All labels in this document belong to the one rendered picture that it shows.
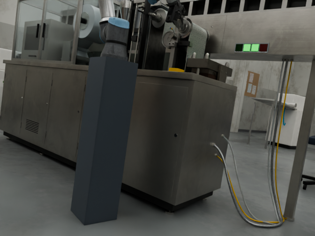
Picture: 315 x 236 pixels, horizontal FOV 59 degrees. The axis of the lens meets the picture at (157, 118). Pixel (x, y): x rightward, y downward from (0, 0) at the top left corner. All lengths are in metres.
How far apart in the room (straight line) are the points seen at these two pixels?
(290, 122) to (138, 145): 5.38
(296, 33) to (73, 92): 1.74
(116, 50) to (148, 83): 0.40
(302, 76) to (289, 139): 5.52
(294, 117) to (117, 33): 5.74
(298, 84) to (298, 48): 10.03
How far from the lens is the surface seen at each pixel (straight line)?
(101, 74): 1.48
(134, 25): 2.24
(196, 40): 2.12
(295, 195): 2.23
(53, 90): 2.70
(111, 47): 1.54
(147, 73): 1.81
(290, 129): 6.90
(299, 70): 12.19
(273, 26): 2.17
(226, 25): 2.31
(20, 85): 3.26
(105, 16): 1.72
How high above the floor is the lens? 0.73
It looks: 4 degrees down
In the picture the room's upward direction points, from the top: 8 degrees clockwise
